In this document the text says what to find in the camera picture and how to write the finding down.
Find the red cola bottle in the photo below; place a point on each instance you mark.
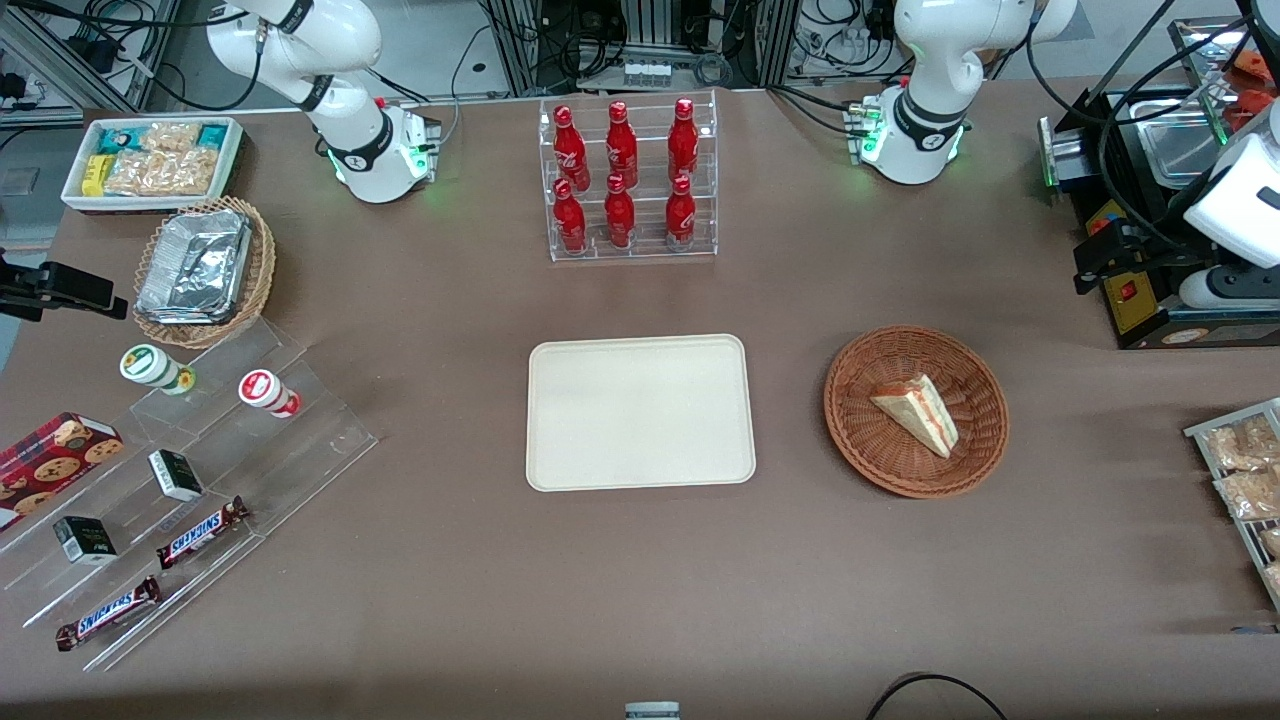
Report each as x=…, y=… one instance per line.
x=683, y=142
x=569, y=220
x=619, y=215
x=569, y=150
x=680, y=212
x=621, y=145

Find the clear acrylic bottle rack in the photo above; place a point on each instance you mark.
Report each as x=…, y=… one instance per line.
x=650, y=250

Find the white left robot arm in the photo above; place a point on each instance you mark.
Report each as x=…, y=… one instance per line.
x=930, y=60

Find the aluminium electronics rack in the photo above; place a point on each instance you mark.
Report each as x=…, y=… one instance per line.
x=650, y=40

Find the red lid cup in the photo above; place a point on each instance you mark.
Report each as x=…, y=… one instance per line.
x=262, y=388

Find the clear acrylic step shelf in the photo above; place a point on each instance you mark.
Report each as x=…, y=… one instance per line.
x=290, y=450

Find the light wicker basket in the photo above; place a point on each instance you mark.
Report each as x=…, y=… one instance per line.
x=262, y=270

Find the tray of packaged snacks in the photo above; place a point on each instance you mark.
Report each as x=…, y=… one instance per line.
x=1200, y=430

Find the triangular sandwich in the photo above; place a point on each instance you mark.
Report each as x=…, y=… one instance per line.
x=920, y=415

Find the brown round wicker basket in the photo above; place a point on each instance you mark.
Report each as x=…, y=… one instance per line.
x=870, y=440

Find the stacked aluminium foil trays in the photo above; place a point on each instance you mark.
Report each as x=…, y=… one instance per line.
x=195, y=265

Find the clear snack bag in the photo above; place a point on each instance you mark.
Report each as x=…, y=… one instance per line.
x=1273, y=580
x=1250, y=493
x=1240, y=445
x=1270, y=542

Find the Snickers bar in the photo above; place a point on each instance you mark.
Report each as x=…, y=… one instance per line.
x=108, y=612
x=200, y=532

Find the teal snack packet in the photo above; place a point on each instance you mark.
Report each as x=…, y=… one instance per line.
x=116, y=138
x=212, y=136

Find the grey metal bracket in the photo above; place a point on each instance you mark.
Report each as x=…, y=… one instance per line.
x=652, y=711

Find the steel tray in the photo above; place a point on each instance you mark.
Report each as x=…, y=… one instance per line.
x=1200, y=50

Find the green lid cup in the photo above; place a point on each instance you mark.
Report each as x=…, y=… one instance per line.
x=148, y=364

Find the white rectangular snack bin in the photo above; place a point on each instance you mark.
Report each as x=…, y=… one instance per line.
x=72, y=195

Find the black countertop appliance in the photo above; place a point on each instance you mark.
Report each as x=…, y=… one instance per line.
x=1150, y=320

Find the small black carton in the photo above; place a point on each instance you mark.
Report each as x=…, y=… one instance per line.
x=175, y=475
x=85, y=540

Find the red tartan cookie box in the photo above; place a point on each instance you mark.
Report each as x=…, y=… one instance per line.
x=50, y=465

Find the beige plastic tray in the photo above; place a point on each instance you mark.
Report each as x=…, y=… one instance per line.
x=640, y=415

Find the clear cracker bag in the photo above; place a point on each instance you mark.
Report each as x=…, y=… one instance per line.
x=170, y=135
x=160, y=173

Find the yellow snack packet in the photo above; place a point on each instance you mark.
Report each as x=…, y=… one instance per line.
x=95, y=175

